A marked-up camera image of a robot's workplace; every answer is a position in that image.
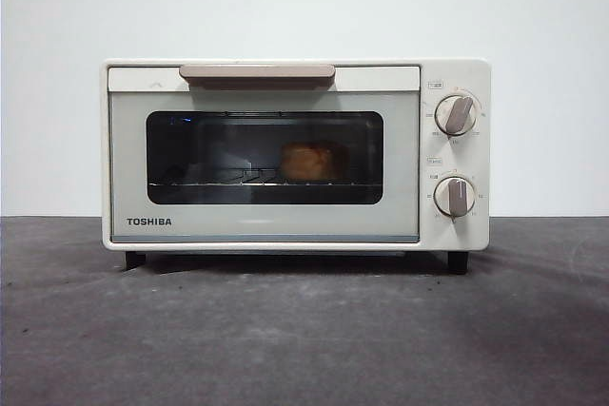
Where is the cream temperature knob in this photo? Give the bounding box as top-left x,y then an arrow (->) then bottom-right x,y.
434,94 -> 479,137

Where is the cream timer knob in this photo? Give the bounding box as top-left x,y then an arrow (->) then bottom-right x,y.
433,175 -> 477,218

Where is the cream Toshiba toaster oven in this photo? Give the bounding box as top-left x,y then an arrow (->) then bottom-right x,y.
99,58 -> 491,276

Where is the golden bread loaf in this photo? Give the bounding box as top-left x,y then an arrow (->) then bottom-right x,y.
278,139 -> 350,184

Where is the metal wire oven rack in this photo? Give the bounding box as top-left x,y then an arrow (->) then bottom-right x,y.
147,166 -> 363,187

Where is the glass oven door with handle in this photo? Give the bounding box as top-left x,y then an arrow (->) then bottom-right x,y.
107,64 -> 422,244

